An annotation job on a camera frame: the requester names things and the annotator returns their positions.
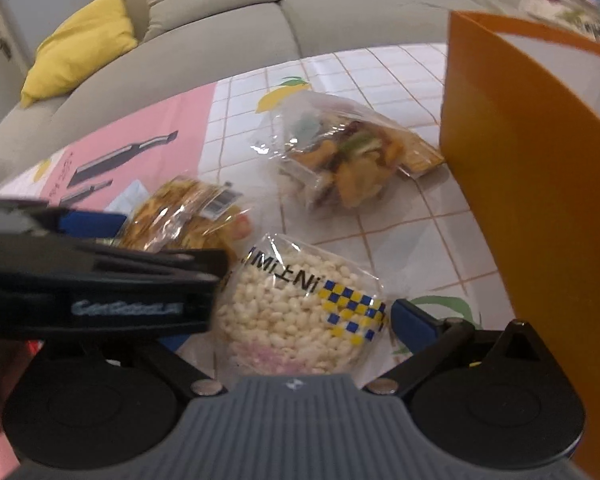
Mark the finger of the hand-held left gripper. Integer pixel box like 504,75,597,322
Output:
0,198,127,239
96,245,231,282

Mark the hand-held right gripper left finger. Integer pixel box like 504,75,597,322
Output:
45,336,227,399

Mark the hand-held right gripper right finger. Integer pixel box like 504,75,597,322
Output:
362,299,551,397

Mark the yellow fried snack bag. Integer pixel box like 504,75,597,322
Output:
115,175,253,261

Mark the round puffed rice cake packet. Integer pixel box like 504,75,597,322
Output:
212,232,393,378

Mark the small light blue packet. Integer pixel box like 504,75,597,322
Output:
104,181,148,213

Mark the pink printed sheet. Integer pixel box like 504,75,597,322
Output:
0,82,217,211

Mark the clear bag of vegetable chips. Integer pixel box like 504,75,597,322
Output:
252,91,446,218

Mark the yellow cushion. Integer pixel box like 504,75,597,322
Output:
20,0,140,108

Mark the beige fabric sofa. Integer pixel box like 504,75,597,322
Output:
0,0,546,196

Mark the white checked lemon tablecloth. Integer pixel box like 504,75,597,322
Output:
0,42,518,396

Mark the pile of printed papers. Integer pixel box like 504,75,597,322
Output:
520,0,600,47

